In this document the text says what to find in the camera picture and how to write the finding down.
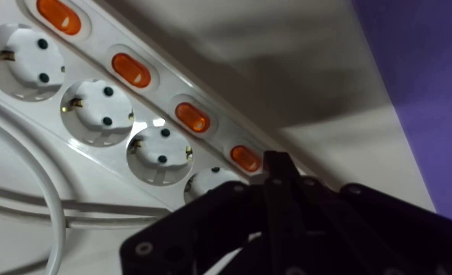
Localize white power cable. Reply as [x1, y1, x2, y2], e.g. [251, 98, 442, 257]
[0, 94, 173, 275]

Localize white power strip orange switches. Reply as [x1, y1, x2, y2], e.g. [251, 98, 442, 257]
[0, 0, 300, 207]

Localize purple cloth mat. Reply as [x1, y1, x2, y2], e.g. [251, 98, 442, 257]
[352, 0, 452, 226]

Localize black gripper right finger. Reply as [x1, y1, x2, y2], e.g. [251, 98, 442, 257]
[280, 150, 452, 275]

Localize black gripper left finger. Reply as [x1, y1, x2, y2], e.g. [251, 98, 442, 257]
[120, 150, 284, 275]

